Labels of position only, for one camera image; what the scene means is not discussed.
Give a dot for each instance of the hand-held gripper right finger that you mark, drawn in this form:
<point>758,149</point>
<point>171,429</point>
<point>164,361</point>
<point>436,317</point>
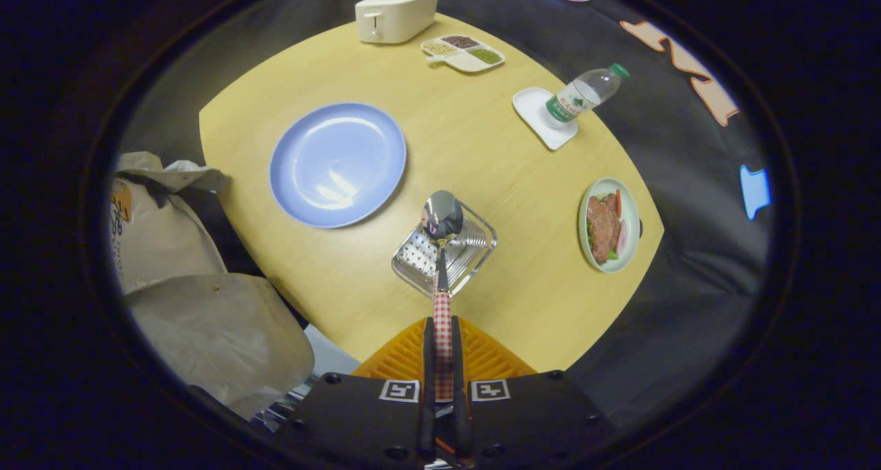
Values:
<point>530,425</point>

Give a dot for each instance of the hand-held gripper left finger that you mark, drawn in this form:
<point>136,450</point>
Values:
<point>358,425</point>

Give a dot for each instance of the plain beige bag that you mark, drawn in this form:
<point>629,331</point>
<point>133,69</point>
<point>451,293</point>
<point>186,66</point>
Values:
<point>220,339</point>

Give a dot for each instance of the perforated metal basket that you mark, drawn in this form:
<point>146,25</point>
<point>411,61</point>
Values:
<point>476,250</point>

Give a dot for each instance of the plate of meat and vegetables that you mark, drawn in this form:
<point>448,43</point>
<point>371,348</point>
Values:
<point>606,226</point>

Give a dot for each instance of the blue plate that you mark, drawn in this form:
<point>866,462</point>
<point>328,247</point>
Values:
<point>337,167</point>

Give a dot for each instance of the beige bag with orange label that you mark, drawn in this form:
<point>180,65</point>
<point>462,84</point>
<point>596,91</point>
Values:
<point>158,243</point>

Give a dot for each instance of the white square coaster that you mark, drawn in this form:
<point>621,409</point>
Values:
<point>533,109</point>

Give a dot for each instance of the clear water bottle green cap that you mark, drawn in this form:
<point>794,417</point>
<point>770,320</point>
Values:
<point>581,95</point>

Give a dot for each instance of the white divided dish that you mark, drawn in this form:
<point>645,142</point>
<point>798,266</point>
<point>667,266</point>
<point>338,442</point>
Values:
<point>468,62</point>

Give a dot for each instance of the white toaster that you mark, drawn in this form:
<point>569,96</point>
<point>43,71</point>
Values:
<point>396,19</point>

